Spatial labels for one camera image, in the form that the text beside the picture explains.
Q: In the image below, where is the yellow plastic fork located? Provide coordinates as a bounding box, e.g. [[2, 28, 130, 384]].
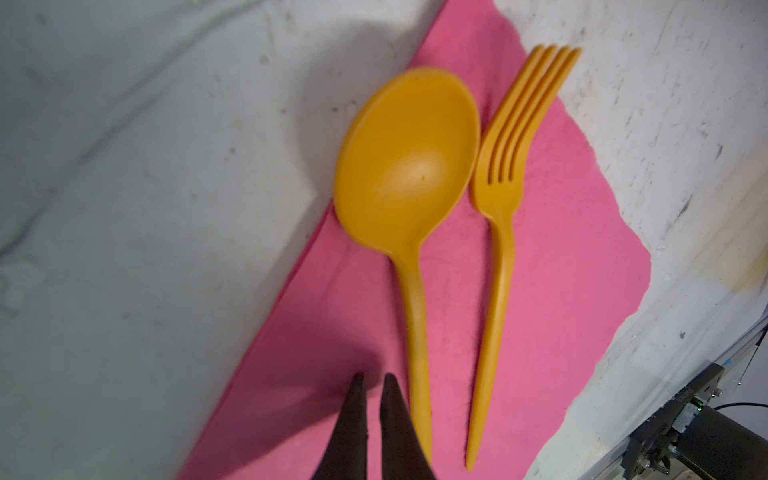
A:
[[465, 44, 582, 471]]

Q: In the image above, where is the yellow plastic spoon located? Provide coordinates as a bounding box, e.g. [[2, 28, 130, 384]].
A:
[[334, 67, 480, 458]]

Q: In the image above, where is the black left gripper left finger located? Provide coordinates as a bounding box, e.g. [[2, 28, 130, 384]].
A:
[[312, 373, 368, 480]]

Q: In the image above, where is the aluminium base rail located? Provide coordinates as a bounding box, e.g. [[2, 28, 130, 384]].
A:
[[581, 313, 767, 479]]

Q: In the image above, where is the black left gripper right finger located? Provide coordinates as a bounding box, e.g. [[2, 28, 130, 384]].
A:
[[380, 373, 436, 480]]

